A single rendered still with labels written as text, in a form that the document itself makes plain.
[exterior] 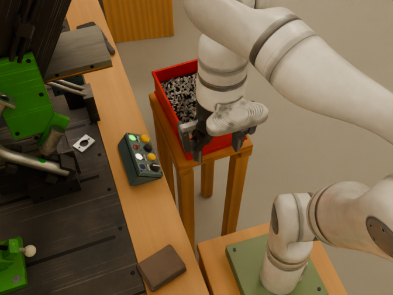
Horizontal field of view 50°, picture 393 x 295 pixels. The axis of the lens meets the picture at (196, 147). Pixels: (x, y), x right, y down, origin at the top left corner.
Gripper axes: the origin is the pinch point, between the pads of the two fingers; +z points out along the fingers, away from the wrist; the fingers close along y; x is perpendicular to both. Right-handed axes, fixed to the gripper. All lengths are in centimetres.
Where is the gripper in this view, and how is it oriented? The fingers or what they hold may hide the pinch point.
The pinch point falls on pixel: (217, 149)
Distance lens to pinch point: 74.2
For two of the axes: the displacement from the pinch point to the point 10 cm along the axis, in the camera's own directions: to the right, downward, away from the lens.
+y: -9.4, 2.8, -2.0
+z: 0.0, 5.9, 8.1
